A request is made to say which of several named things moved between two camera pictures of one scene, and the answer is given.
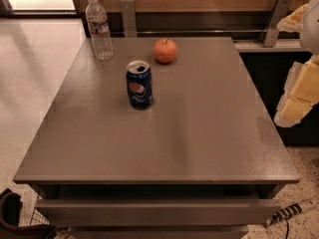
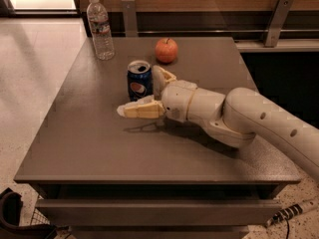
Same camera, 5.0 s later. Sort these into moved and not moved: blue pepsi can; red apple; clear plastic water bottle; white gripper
Moved: white gripper
Not moved: clear plastic water bottle; red apple; blue pepsi can
